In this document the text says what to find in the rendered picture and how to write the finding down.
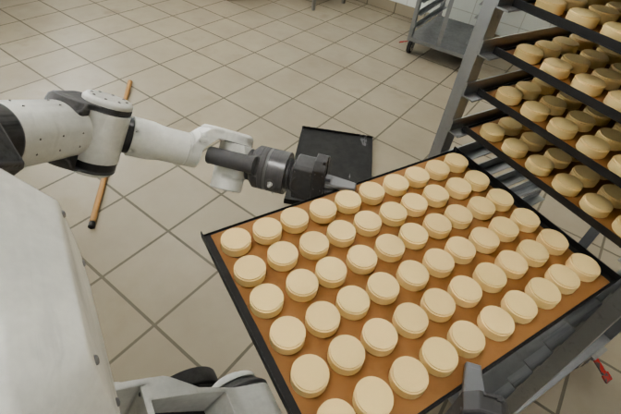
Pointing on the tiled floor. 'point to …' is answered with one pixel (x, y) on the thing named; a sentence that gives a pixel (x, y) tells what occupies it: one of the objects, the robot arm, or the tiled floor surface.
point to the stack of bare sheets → (356, 152)
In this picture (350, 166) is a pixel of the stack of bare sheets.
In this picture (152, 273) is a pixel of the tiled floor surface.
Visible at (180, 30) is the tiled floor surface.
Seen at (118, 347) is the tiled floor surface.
